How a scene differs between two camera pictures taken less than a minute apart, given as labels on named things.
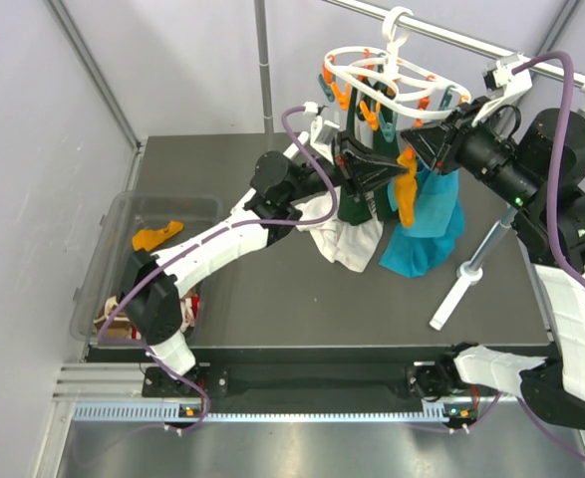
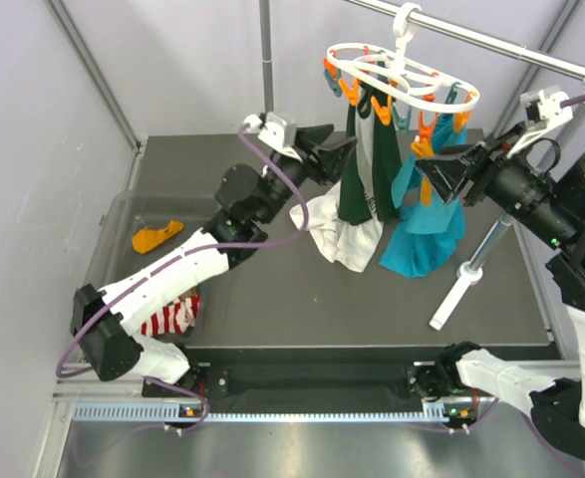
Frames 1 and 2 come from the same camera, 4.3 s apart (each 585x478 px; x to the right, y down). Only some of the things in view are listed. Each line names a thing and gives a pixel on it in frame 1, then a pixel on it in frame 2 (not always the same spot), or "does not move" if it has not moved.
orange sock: [151, 238] does not move
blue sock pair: [438, 224] does not move
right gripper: [437, 144] to [447, 174]
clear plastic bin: [106, 269] does not move
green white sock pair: [347, 226] does not move
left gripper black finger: [366, 169] to [330, 156]
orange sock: [407, 187] to [424, 148]
